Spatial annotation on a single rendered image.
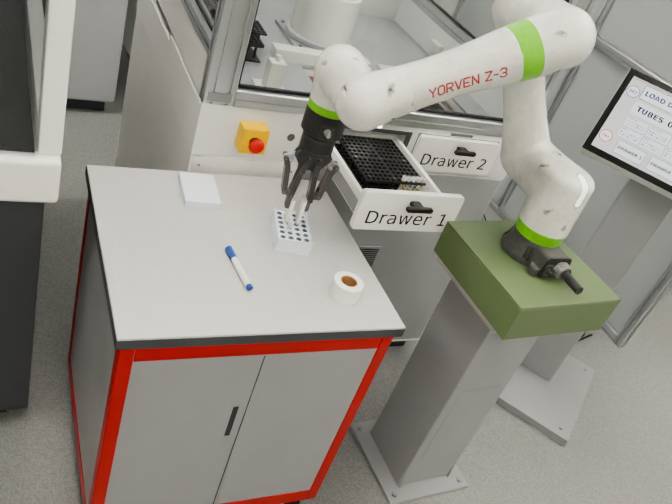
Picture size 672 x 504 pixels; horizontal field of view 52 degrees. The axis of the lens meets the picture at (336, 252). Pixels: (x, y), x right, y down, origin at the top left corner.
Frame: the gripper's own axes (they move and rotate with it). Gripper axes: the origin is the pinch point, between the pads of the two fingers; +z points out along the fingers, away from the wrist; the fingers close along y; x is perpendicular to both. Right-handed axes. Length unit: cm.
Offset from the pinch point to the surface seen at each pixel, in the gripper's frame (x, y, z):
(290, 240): -5.2, -0.3, 5.4
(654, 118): 47, 116, -26
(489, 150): 41, 65, -6
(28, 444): -6, -52, 85
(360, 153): 24.4, 19.5, -4.8
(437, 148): 38, 46, -5
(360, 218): 0.6, 16.4, 0.0
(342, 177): 15.1, 13.7, -2.0
